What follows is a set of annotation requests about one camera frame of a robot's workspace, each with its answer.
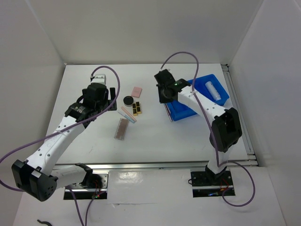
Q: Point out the black round powder jar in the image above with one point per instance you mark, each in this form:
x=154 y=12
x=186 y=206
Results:
x=128 y=101

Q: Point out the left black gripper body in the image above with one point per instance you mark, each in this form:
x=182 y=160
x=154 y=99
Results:
x=103 y=104

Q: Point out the black gold lipstick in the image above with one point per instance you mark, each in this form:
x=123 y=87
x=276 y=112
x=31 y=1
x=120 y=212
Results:
x=134 y=109
x=138 y=108

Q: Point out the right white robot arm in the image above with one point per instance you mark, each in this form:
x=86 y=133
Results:
x=224 y=124

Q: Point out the aluminium rail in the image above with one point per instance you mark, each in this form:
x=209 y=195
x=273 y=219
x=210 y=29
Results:
x=151 y=165
x=251 y=157

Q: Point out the aluminium rail front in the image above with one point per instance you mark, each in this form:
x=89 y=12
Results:
x=151 y=165

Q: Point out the aluminium rail right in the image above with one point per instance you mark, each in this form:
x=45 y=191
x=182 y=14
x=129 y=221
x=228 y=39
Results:
x=251 y=157

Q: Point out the black hook bottom left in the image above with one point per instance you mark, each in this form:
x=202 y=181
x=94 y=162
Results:
x=44 y=222

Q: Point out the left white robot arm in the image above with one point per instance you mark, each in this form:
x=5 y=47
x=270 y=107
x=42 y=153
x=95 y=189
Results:
x=36 y=175

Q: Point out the pink slim makeup tube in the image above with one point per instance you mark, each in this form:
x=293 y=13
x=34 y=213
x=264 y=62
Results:
x=127 y=113

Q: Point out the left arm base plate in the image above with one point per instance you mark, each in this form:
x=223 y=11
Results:
x=97 y=189

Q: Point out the white lotion bottle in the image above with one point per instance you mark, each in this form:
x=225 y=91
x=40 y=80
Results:
x=212 y=90

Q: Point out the white blue makeup pen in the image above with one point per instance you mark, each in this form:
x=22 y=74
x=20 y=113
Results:
x=127 y=117

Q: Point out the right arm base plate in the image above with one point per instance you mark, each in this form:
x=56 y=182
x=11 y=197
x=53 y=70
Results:
x=203 y=187

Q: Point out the brown eyeshadow palette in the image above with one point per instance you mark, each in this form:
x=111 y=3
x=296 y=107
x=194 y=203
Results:
x=121 y=129

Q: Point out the red lip gloss tube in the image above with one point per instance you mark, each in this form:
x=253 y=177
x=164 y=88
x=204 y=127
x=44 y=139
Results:
x=168 y=112

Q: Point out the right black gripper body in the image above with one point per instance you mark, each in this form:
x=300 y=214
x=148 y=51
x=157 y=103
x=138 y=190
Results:
x=162 y=96

